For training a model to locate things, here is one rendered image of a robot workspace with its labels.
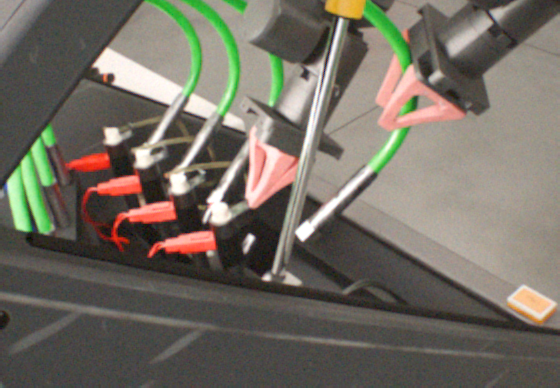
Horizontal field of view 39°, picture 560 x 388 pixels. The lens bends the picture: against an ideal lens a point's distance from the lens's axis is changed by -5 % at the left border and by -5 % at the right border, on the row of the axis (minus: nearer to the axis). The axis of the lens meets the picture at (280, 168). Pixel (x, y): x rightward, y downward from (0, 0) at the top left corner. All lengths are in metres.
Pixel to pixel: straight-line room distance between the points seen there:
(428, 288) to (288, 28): 0.42
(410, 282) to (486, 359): 0.46
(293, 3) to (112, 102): 0.39
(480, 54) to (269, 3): 0.21
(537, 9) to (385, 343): 0.31
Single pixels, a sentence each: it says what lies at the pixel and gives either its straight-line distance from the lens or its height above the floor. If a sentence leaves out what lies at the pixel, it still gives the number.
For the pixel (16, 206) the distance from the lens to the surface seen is 0.72.
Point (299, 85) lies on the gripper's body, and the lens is 0.82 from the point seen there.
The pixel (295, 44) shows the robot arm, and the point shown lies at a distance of 0.79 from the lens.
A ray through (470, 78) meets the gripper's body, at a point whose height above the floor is 1.28.
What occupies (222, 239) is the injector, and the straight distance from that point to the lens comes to 0.86.
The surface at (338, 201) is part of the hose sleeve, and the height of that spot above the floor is 1.16.
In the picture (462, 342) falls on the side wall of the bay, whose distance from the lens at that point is 0.59.
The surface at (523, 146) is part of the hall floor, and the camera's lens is 2.93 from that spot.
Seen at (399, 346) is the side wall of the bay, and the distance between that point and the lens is 0.53.
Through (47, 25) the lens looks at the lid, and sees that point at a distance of 0.28.
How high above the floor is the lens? 1.62
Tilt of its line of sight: 34 degrees down
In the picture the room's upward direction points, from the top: 11 degrees counter-clockwise
